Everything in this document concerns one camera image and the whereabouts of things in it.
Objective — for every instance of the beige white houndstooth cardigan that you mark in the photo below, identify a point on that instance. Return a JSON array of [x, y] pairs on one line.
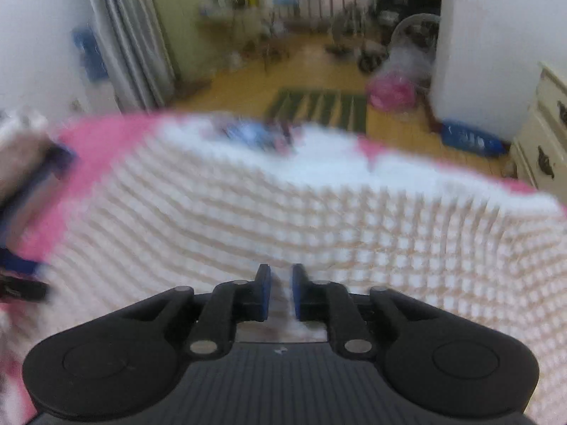
[[310, 238]]

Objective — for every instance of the blue package on floor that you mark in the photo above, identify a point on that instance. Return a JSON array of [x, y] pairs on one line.
[[471, 140]]

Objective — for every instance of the cluttered white side table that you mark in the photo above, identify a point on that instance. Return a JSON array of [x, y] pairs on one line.
[[251, 31]]

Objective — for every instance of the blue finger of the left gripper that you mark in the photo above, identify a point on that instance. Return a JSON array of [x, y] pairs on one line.
[[34, 194], [14, 263]]

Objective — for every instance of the cream dresser with drawers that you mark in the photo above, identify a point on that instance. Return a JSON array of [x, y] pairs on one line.
[[539, 151]]

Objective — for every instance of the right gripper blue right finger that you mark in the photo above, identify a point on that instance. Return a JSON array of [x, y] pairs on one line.
[[331, 303]]

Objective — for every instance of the green striped floor mat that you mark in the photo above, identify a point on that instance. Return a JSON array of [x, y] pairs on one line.
[[328, 108]]

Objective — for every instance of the white electric fan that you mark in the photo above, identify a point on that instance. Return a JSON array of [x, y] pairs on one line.
[[413, 47]]

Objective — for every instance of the blue item on wall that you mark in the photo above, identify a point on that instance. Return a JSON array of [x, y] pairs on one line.
[[91, 58]]

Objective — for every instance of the pink floral fleece blanket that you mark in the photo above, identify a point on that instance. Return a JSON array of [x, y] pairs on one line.
[[88, 177]]

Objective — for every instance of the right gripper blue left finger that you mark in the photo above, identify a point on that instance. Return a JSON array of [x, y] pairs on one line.
[[220, 312]]

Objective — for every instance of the pink plastic bag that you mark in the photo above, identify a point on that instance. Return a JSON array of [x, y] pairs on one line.
[[391, 92]]

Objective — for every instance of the grey curtain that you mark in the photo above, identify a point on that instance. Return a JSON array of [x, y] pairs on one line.
[[134, 52]]

